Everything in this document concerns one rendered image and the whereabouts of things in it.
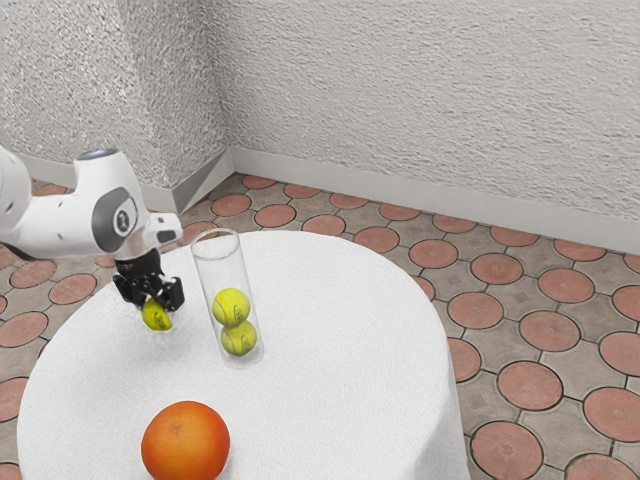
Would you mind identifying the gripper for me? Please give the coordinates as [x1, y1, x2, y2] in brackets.
[112, 250, 186, 313]

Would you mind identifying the orange grapefruit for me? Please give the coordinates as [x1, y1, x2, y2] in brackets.
[140, 400, 232, 480]

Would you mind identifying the clear plastic tube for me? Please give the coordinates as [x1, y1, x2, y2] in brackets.
[190, 227, 265, 370]

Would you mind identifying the yellow tennis ball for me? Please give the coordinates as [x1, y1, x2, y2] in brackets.
[141, 297, 175, 333]
[211, 287, 251, 326]
[220, 319, 259, 357]

